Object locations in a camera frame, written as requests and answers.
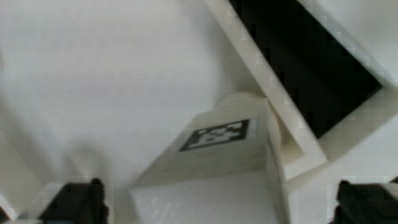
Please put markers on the white table leg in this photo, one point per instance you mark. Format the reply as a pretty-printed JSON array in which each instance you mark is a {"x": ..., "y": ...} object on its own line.
[{"x": 219, "y": 166}]

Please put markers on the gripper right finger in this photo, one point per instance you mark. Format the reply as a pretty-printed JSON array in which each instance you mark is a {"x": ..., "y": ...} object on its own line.
[{"x": 366, "y": 203}]

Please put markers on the white square tabletop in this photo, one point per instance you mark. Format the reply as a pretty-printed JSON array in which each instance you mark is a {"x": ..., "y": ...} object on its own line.
[{"x": 123, "y": 71}]

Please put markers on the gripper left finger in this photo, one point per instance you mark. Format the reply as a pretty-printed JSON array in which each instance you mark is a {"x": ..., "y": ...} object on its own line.
[{"x": 69, "y": 205}]

